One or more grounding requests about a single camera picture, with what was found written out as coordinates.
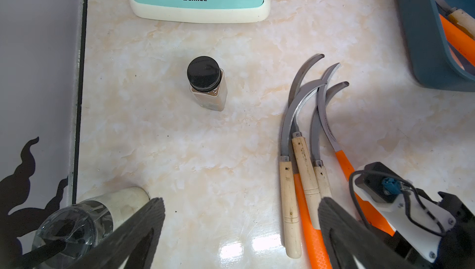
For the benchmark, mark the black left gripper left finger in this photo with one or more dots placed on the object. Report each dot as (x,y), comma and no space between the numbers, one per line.
(132,245)

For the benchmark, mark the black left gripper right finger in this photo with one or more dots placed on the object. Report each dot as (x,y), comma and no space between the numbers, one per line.
(348,242)

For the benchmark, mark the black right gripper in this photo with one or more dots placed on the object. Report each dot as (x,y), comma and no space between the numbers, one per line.
(456,250)

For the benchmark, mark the wooden handle sickle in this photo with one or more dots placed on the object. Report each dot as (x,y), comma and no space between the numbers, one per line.
(301,149)
(290,211)
(462,20)

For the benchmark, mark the teal plastic storage box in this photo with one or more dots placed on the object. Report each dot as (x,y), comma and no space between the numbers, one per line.
(430,53)

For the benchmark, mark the orange handle sickle boxed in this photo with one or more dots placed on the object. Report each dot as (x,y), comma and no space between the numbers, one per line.
(462,47)

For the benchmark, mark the clear glass jar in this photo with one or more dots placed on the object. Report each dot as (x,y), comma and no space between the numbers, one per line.
(85,225)

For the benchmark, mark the black lid spice jar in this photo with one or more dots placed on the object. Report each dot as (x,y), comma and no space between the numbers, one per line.
(207,83)

